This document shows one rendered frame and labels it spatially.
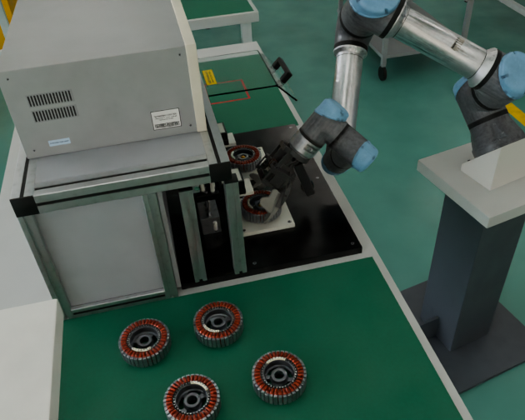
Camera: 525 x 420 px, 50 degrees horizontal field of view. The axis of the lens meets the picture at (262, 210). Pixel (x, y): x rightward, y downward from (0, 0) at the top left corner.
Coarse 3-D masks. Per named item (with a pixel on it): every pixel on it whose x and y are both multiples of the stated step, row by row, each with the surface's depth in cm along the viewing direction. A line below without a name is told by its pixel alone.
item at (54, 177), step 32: (32, 160) 120; (64, 160) 119; (96, 160) 119; (128, 160) 118; (160, 160) 117; (192, 160) 117; (224, 160) 116; (32, 192) 111; (64, 192) 111; (96, 192) 113; (128, 192) 115
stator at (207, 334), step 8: (208, 304) 130; (216, 304) 130; (224, 304) 129; (232, 304) 129; (200, 312) 127; (208, 312) 128; (216, 312) 129; (224, 312) 129; (232, 312) 127; (240, 312) 127; (200, 320) 126; (208, 320) 129; (216, 320) 128; (224, 320) 127; (232, 320) 126; (240, 320) 126; (200, 328) 124; (208, 328) 124; (216, 328) 126; (224, 328) 126; (232, 328) 124; (240, 328) 125; (200, 336) 124; (208, 336) 122; (216, 336) 122; (224, 336) 122; (232, 336) 123; (208, 344) 123; (216, 344) 123; (224, 344) 123
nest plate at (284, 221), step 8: (240, 200) 159; (280, 216) 153; (288, 216) 153; (248, 224) 151; (256, 224) 151; (264, 224) 151; (272, 224) 150; (280, 224) 150; (288, 224) 150; (248, 232) 148; (256, 232) 149
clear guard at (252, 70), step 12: (204, 60) 166; (216, 60) 165; (228, 60) 165; (240, 60) 165; (252, 60) 164; (264, 60) 165; (216, 72) 159; (228, 72) 159; (240, 72) 158; (252, 72) 158; (264, 72) 157; (276, 72) 163; (204, 84) 154; (216, 84) 153; (228, 84) 153; (240, 84) 153; (252, 84) 152; (264, 84) 152; (276, 84) 152
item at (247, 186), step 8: (232, 168) 147; (240, 176) 145; (208, 184) 146; (216, 184) 146; (240, 184) 143; (248, 184) 148; (200, 192) 144; (208, 192) 144; (216, 192) 143; (240, 192) 145; (248, 192) 146; (200, 200) 143; (208, 200) 144; (208, 208) 146
